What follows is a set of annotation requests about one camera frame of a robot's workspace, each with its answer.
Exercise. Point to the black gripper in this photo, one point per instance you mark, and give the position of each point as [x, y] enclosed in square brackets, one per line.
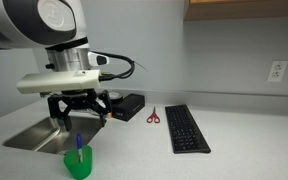
[79, 99]

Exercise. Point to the blue capped pen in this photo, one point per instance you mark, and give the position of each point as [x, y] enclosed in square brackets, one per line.
[79, 146]

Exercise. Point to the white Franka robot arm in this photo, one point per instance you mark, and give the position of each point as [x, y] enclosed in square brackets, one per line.
[34, 23]

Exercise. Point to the green plastic cup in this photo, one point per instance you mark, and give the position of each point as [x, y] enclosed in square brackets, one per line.
[79, 165]

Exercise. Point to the stainless steel sink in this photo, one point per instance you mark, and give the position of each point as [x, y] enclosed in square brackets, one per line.
[50, 133]

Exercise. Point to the round black tape roll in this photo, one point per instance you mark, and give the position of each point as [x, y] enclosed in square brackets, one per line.
[116, 95]

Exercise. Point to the black box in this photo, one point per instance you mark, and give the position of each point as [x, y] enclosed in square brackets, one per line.
[128, 106]

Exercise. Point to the black keyboard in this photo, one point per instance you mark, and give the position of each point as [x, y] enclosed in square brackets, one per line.
[185, 129]

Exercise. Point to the white power outlet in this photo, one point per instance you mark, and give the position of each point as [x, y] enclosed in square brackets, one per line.
[277, 71]

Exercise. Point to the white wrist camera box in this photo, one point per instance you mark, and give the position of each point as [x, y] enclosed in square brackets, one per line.
[59, 81]

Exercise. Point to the wooden wall cabinet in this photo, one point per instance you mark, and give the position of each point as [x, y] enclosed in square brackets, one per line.
[244, 9]

